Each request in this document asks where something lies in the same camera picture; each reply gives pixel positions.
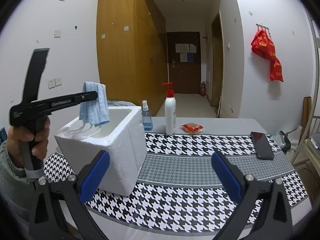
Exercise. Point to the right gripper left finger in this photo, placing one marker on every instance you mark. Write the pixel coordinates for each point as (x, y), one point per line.
(91, 175)

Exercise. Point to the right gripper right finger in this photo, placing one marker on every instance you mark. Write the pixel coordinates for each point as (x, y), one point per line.
(230, 176)

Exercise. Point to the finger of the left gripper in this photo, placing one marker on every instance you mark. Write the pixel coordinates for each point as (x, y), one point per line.
(84, 97)

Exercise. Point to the light blue face mask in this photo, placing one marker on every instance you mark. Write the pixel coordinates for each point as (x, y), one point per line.
(93, 114)

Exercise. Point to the person's left hand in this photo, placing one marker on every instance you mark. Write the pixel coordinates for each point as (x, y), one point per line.
(21, 134)

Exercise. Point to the light blue cloth pile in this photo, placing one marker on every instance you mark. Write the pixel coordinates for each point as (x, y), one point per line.
(120, 103)

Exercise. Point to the black smartphone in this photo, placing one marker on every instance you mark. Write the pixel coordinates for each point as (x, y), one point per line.
(263, 150)

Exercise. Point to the houndstooth table cloth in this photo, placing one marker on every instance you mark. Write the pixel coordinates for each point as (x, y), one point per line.
(178, 192)

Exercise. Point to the white foam box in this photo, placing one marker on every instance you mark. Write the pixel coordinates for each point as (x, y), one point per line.
(123, 137)

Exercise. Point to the red snack packet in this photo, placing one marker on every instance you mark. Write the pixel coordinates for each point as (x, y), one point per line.
(192, 128)

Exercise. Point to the person's left sleeve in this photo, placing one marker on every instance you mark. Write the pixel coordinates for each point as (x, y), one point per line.
(17, 189)

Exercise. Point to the small spray bottle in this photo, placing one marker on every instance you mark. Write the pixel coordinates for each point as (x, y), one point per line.
(146, 116)

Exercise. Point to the wooden wardrobe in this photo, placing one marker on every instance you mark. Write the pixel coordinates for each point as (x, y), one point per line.
(132, 51)

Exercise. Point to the white red pump bottle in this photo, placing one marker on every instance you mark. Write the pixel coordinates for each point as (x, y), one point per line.
(170, 109)

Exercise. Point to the metal bunk bed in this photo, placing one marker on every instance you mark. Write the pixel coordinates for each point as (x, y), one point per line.
(311, 20)

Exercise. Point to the red fire extinguisher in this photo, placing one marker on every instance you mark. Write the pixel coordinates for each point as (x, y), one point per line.
(203, 89)

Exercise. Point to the dark brown entrance door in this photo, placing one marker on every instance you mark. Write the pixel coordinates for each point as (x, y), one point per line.
(184, 59)

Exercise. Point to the red hanging bags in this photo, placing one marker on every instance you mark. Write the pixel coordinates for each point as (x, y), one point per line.
(263, 46)

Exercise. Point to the white wall switches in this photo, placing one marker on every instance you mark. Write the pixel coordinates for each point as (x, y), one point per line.
(52, 83)

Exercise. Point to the wooden boards against wall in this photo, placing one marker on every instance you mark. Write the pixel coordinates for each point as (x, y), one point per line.
(307, 103)

